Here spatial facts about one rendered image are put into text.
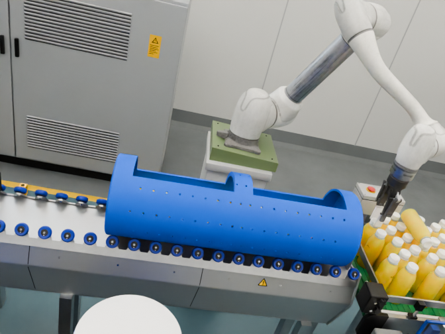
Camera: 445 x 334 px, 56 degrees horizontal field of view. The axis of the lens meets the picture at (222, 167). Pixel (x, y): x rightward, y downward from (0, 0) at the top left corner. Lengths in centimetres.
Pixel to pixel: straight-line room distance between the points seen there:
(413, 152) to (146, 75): 186
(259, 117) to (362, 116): 277
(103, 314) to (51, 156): 229
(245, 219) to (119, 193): 42
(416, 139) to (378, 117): 307
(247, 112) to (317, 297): 85
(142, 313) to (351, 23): 124
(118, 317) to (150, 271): 38
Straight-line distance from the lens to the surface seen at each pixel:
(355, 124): 465
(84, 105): 311
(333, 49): 195
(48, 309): 256
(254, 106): 194
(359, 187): 197
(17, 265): 164
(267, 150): 209
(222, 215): 139
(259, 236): 144
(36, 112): 325
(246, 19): 408
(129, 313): 124
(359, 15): 174
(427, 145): 164
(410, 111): 180
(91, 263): 158
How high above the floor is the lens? 202
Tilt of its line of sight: 32 degrees down
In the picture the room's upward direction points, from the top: 15 degrees clockwise
